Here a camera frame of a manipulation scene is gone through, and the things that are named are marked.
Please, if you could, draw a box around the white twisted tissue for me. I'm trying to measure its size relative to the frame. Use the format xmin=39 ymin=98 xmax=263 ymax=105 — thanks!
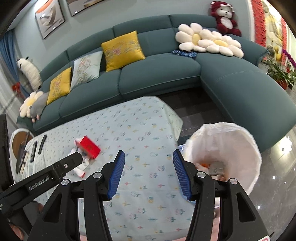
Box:
xmin=68 ymin=148 xmax=90 ymax=178

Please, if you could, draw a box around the red gift box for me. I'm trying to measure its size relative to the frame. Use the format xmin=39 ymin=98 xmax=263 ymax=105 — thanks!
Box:
xmin=74 ymin=136 xmax=101 ymax=159

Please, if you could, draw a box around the grey drawstring pouch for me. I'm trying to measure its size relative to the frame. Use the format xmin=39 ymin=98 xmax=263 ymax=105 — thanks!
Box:
xmin=209 ymin=161 xmax=225 ymax=176

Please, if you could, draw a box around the white bag lined trash bin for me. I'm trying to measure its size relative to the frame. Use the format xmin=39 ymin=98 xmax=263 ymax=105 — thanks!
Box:
xmin=182 ymin=123 xmax=262 ymax=194

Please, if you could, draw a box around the person's left hand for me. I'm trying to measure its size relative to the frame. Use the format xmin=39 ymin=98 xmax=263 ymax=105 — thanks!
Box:
xmin=9 ymin=201 xmax=44 ymax=240

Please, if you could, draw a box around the black notebook on side table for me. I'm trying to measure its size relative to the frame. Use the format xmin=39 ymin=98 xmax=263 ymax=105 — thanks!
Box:
xmin=16 ymin=143 xmax=26 ymax=174

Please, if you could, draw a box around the floral light blue tablecloth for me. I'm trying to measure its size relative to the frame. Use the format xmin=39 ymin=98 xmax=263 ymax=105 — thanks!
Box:
xmin=18 ymin=97 xmax=194 ymax=240

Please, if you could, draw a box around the black remote control left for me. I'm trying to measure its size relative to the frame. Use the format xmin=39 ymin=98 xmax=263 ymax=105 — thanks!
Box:
xmin=30 ymin=141 xmax=38 ymax=163

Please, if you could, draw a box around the black remote control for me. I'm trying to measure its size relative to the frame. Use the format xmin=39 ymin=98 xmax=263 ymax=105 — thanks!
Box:
xmin=38 ymin=135 xmax=47 ymax=155
xmin=30 ymin=141 xmax=38 ymax=163

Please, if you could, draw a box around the round wooden side table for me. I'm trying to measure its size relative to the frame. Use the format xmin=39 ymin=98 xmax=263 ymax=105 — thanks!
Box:
xmin=9 ymin=128 xmax=34 ymax=175

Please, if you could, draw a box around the black remote control right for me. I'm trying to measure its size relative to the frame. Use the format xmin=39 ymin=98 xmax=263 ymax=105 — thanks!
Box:
xmin=38 ymin=135 xmax=47 ymax=155

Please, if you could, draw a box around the white daisy pillow left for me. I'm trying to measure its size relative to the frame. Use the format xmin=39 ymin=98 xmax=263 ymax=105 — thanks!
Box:
xmin=19 ymin=91 xmax=44 ymax=118

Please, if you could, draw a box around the white daisy pillow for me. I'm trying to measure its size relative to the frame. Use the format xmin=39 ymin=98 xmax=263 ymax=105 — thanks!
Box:
xmin=175 ymin=23 xmax=206 ymax=53
xmin=198 ymin=29 xmax=244 ymax=58
xmin=19 ymin=91 xmax=44 ymax=118

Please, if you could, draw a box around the grey plush mouse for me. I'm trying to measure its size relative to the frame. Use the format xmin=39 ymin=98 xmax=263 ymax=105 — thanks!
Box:
xmin=30 ymin=92 xmax=49 ymax=123

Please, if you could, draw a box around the yellow embroidered cushion left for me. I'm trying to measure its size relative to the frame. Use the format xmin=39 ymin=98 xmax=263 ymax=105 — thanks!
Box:
xmin=47 ymin=67 xmax=72 ymax=105

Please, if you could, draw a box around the yellow embroidered cushion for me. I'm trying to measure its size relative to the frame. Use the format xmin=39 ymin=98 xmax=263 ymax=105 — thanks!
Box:
xmin=101 ymin=31 xmax=145 ymax=72
xmin=47 ymin=67 xmax=72 ymax=105

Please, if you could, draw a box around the light blue embroidered cushion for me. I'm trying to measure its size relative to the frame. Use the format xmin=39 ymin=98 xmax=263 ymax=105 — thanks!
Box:
xmin=70 ymin=51 xmax=103 ymax=90

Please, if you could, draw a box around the white plush sheep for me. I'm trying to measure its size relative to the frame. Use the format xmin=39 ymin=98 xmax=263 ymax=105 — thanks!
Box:
xmin=16 ymin=57 xmax=42 ymax=91

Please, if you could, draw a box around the blue knitted cloth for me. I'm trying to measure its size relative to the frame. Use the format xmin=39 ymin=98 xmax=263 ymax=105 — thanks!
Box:
xmin=171 ymin=50 xmax=197 ymax=59

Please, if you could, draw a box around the dark green sectional sofa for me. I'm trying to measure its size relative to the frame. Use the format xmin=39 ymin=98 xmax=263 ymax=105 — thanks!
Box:
xmin=16 ymin=14 xmax=295 ymax=151

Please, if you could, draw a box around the potted green plant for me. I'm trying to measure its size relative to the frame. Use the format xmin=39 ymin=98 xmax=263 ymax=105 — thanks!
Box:
xmin=262 ymin=58 xmax=295 ymax=90

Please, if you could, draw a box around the yellow embroidered cushion right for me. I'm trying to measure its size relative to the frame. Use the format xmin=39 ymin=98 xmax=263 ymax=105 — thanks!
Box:
xmin=101 ymin=31 xmax=145 ymax=72

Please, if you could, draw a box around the white daisy pillow lower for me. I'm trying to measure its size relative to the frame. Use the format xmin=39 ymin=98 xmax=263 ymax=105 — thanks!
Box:
xmin=198 ymin=29 xmax=244 ymax=58

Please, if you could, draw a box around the blue curtain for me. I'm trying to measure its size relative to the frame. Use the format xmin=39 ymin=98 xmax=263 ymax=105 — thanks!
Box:
xmin=1 ymin=30 xmax=26 ymax=99

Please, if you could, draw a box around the white daisy pillow upper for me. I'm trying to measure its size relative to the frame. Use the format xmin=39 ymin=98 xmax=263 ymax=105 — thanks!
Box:
xmin=175 ymin=23 xmax=206 ymax=53

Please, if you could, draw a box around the red white teddy bear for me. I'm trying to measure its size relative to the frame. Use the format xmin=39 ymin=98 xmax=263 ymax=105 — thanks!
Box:
xmin=211 ymin=1 xmax=242 ymax=37

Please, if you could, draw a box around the framed wall picture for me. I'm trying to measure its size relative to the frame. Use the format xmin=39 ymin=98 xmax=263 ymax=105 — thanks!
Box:
xmin=66 ymin=0 xmax=103 ymax=16
xmin=35 ymin=0 xmax=65 ymax=39

